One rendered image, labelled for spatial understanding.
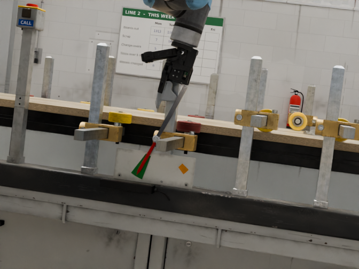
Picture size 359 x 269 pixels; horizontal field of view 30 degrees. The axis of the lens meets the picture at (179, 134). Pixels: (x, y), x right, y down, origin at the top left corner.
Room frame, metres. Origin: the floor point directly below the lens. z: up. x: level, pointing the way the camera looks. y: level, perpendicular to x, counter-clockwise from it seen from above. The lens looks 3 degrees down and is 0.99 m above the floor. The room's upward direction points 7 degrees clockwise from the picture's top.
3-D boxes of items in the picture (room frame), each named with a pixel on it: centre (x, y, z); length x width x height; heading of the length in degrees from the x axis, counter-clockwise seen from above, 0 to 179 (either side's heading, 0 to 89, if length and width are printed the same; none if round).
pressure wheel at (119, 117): (2.34, 0.21, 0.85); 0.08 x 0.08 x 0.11
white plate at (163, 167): (2.13, 0.07, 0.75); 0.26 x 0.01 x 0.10; 80
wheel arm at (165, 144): (2.07, 0.01, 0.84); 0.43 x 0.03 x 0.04; 170
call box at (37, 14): (2.24, 0.54, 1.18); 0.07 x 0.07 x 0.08; 80
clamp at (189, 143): (2.14, 0.01, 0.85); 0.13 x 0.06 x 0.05; 80
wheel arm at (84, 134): (2.14, 0.25, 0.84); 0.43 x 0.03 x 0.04; 170
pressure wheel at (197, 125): (2.26, -0.03, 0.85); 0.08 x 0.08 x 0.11
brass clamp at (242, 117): (2.10, -0.23, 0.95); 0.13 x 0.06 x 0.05; 80
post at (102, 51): (2.19, 0.28, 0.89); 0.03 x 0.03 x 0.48; 80
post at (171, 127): (2.15, 0.03, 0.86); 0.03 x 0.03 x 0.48; 80
